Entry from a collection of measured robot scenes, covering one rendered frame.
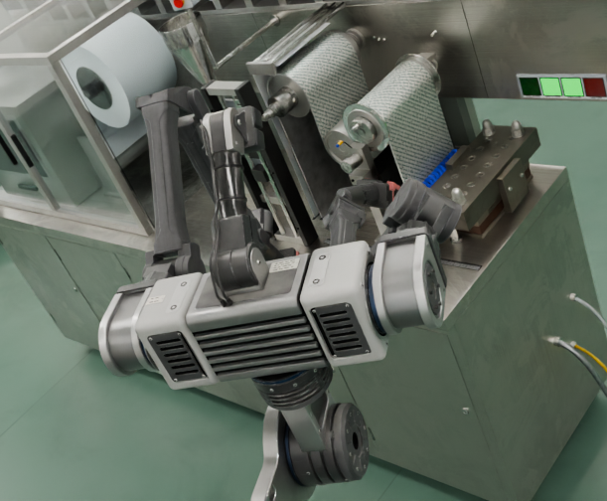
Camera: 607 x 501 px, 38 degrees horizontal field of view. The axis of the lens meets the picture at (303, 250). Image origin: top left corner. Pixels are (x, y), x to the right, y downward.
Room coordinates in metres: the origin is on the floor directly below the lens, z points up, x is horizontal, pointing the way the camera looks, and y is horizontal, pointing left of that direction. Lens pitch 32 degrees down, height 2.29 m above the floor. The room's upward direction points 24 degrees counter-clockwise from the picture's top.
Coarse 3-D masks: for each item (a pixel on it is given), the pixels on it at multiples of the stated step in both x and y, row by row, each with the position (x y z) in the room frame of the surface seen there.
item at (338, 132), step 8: (336, 128) 2.22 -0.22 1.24; (344, 128) 2.20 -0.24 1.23; (328, 136) 2.24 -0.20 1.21; (336, 136) 2.22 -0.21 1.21; (344, 136) 2.20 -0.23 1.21; (328, 144) 2.25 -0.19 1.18; (336, 144) 2.22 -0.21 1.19; (344, 144) 2.20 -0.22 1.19; (336, 152) 2.24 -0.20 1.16; (344, 152) 2.21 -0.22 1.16; (336, 160) 2.24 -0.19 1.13
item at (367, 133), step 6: (354, 120) 2.11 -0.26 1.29; (360, 120) 2.10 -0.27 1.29; (366, 120) 2.09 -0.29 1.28; (366, 126) 2.08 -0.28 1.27; (372, 126) 2.08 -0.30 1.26; (360, 132) 2.11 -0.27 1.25; (366, 132) 2.09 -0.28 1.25; (372, 132) 2.07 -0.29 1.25; (360, 138) 2.11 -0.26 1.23; (366, 138) 2.09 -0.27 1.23; (372, 138) 2.08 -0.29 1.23
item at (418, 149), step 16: (432, 112) 2.18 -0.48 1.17; (416, 128) 2.13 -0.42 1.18; (432, 128) 2.17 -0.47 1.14; (400, 144) 2.09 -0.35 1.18; (416, 144) 2.12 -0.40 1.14; (432, 144) 2.16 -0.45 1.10; (448, 144) 2.20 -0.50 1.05; (400, 160) 2.08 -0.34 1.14; (416, 160) 2.11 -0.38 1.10; (432, 160) 2.15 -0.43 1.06; (400, 176) 2.07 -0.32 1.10; (416, 176) 2.10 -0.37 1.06
